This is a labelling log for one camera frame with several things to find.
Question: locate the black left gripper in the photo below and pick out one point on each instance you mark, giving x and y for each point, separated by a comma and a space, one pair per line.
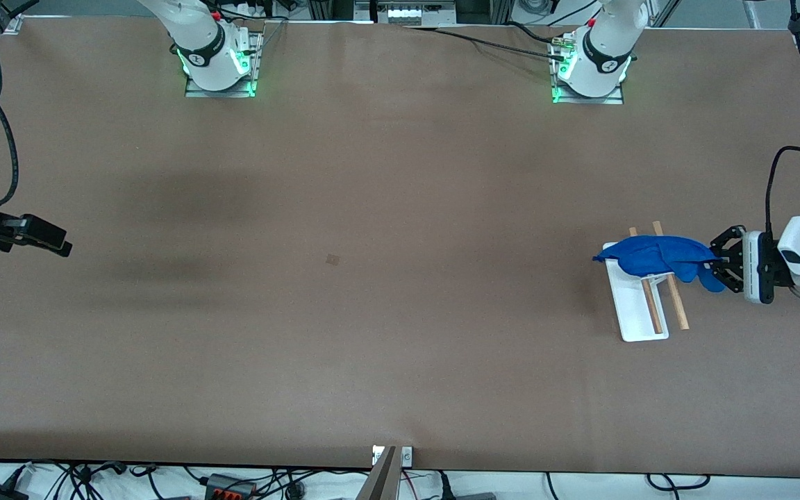
778, 269

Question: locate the blue microfibre towel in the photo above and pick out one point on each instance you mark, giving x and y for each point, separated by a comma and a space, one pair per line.
650, 253

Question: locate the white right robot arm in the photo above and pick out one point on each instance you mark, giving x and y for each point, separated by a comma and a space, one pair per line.
202, 48

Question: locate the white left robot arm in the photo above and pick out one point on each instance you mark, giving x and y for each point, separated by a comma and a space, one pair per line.
601, 55

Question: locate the white rack with wooden bars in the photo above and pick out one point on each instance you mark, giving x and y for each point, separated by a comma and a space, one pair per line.
639, 326

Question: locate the black power strip red switches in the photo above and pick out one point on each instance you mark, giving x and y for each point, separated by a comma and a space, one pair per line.
230, 487

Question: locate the white power strip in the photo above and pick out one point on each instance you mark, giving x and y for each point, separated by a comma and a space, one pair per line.
414, 15

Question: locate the small metal bracket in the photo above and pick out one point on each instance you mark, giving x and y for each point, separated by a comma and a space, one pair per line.
407, 456

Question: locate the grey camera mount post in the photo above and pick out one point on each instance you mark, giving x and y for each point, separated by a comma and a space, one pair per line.
380, 480

